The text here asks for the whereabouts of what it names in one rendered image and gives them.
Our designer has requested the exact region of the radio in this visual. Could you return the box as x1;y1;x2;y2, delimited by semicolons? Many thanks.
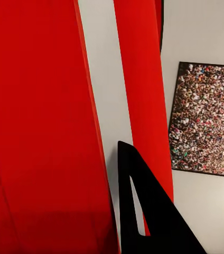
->
0;0;174;254

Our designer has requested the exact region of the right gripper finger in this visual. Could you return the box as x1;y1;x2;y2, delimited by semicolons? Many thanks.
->
117;141;207;254

